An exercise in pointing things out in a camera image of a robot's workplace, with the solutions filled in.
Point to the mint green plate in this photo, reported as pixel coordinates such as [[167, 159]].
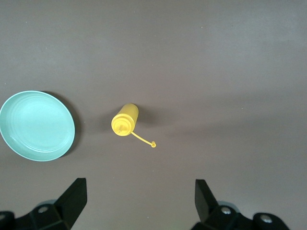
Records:
[[36, 125]]

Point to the yellow squeeze bottle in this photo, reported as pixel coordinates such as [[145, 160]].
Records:
[[126, 117]]

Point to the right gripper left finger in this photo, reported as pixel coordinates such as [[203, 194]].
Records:
[[60, 215]]

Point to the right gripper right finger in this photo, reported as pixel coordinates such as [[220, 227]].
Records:
[[216, 218]]

